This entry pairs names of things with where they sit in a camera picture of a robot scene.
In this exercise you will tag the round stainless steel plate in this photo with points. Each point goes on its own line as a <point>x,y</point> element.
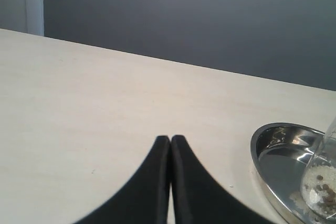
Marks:
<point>281,152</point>

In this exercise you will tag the clear plastic shaker bottle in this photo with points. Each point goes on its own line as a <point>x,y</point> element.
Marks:
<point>318,180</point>

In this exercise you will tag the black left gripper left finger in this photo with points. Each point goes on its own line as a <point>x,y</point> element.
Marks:
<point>145,196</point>

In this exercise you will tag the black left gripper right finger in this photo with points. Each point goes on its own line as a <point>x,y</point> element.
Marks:
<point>197,196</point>

